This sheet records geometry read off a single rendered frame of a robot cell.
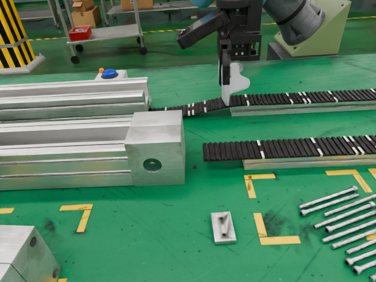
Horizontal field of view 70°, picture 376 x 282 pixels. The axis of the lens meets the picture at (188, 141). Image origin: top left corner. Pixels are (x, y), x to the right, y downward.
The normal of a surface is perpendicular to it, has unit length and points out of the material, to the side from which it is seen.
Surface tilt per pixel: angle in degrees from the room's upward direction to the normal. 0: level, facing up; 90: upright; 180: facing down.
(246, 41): 90
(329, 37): 90
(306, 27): 79
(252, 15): 90
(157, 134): 0
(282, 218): 0
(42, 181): 90
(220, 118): 0
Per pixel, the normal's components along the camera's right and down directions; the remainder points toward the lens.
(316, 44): 0.03, 0.59
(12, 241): -0.06, -0.80
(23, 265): 1.00, 0.00
